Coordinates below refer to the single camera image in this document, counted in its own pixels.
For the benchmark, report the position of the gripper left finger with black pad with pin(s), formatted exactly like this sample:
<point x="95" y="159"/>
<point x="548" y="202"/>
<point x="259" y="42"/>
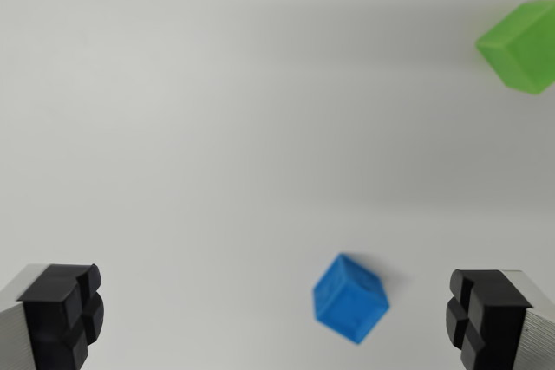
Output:
<point x="52" y="318"/>

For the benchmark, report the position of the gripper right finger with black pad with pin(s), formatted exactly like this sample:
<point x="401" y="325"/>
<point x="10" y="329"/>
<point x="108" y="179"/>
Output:
<point x="498" y="322"/>

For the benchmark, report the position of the green cube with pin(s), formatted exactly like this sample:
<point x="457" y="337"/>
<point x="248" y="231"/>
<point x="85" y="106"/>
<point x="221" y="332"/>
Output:
<point x="520" y="49"/>

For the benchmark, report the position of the blue cube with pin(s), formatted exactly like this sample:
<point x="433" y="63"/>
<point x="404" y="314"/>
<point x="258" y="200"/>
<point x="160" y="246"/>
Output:
<point x="349" y="300"/>

